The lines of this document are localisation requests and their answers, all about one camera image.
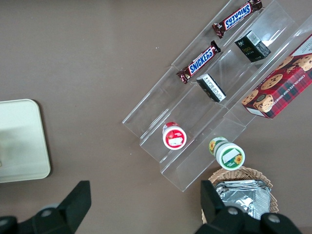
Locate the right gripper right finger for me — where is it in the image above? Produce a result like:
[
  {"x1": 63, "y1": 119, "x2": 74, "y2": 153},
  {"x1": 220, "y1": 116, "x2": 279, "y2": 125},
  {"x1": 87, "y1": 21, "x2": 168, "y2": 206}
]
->
[{"x1": 192, "y1": 180, "x2": 261, "y2": 234}]

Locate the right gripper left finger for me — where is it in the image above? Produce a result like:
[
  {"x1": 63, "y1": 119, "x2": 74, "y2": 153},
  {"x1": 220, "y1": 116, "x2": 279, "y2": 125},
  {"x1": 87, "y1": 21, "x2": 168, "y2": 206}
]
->
[{"x1": 31, "y1": 180, "x2": 92, "y2": 234}]

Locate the small light wicker basket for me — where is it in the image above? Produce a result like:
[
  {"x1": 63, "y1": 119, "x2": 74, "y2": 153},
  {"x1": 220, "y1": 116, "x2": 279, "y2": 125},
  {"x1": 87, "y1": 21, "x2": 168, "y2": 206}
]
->
[{"x1": 201, "y1": 167, "x2": 279, "y2": 225}]

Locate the cream plastic tray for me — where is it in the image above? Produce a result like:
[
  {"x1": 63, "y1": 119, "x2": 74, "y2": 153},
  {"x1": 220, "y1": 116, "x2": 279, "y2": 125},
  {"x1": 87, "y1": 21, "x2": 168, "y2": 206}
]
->
[{"x1": 0, "y1": 98, "x2": 52, "y2": 184}]

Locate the silver foil packet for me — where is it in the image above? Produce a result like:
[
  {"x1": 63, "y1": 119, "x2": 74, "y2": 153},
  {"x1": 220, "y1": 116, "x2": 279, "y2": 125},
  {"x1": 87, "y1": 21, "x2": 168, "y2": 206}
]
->
[{"x1": 213, "y1": 179, "x2": 272, "y2": 220}]

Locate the green sunflower yogurt cup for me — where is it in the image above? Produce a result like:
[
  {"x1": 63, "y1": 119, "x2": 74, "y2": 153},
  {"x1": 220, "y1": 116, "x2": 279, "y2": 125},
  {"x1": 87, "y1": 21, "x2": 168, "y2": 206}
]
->
[{"x1": 208, "y1": 136, "x2": 246, "y2": 171}]

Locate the red lid yogurt cup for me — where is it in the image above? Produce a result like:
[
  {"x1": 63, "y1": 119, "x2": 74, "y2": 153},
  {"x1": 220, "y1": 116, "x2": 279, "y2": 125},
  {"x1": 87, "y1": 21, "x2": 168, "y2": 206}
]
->
[{"x1": 162, "y1": 120, "x2": 188, "y2": 151}]

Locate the clear acrylic tiered display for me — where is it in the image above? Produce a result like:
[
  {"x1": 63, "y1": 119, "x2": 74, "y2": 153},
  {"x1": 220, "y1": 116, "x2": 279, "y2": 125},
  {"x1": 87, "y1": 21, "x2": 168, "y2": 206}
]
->
[{"x1": 121, "y1": 0, "x2": 312, "y2": 193}]

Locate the small black carton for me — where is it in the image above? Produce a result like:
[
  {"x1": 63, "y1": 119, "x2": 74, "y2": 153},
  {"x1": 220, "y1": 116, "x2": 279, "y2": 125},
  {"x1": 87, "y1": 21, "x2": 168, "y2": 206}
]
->
[
  {"x1": 195, "y1": 73, "x2": 227, "y2": 103},
  {"x1": 234, "y1": 30, "x2": 272, "y2": 63}
]

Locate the red tartan cookie box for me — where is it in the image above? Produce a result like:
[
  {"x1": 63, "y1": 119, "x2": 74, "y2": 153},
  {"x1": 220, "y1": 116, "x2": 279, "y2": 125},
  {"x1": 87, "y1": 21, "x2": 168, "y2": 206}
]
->
[{"x1": 241, "y1": 34, "x2": 312, "y2": 120}]

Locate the Snickers chocolate bar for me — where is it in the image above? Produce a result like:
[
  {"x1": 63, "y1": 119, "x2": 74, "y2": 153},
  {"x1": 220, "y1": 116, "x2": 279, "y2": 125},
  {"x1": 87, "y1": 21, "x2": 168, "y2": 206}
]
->
[
  {"x1": 212, "y1": 0, "x2": 264, "y2": 39},
  {"x1": 176, "y1": 40, "x2": 222, "y2": 84}
]

